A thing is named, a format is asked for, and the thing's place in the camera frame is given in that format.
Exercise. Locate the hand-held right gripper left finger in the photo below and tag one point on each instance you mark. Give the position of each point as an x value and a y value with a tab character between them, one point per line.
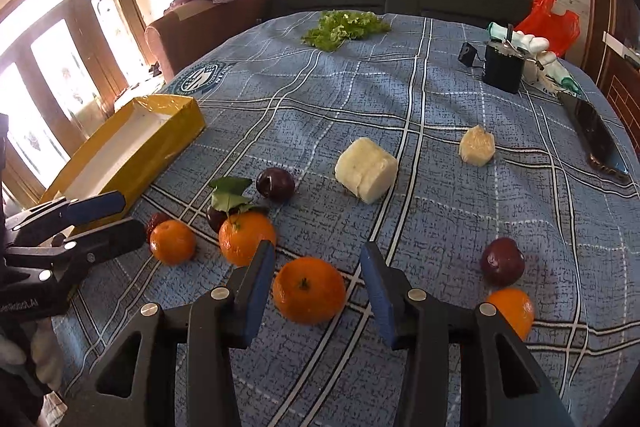
257	289

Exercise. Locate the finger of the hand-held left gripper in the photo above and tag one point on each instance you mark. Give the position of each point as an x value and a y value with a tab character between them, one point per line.
112	237
95	207

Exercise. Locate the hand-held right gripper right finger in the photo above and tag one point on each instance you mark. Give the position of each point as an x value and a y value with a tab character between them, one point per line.
377	294

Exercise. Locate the small red fruit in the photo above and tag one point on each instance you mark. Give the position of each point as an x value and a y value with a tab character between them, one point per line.
155	223

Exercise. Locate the large orange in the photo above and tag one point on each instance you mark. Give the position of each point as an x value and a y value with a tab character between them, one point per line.
309	290

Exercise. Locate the orange with green leaves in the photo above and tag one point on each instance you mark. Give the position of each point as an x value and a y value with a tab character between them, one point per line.
245	239

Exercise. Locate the small orange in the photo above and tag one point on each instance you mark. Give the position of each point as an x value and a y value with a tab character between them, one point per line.
172	242

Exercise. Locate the yellow cardboard box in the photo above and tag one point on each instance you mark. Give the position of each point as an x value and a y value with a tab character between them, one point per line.
130	142

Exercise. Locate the dark purple plum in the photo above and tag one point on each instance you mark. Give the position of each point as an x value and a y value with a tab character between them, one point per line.
502	261
215	220
275	184

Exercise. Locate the large white peeled chunk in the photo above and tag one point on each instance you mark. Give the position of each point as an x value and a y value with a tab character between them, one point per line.
366	172

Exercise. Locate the small yellowish peeled chunk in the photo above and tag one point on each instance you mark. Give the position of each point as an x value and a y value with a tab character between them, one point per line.
477	147

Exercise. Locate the person's left hand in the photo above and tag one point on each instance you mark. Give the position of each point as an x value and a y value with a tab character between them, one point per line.
42	357

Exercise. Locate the blue plaid bed sheet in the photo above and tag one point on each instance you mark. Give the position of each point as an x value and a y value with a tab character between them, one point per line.
450	207

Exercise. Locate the wooden glass door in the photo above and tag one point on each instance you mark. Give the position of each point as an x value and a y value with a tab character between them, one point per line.
82	57

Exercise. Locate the brown armchair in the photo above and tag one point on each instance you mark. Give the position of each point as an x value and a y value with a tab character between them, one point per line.
200	32

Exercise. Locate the small black box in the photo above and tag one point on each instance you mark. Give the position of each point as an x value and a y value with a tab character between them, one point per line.
468	54

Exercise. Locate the black cup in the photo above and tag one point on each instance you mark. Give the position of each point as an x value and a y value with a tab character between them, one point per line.
502	69

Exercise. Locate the green leafy lettuce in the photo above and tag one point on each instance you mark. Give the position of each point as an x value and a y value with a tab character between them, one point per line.
345	29

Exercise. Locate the black smartphone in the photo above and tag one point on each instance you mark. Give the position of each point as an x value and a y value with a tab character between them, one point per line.
595	137

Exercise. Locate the red plastic bag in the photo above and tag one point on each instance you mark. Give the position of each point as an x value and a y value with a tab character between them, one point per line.
550	24

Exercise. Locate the brown wooden cabinet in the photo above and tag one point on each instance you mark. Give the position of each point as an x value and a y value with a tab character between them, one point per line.
617	72

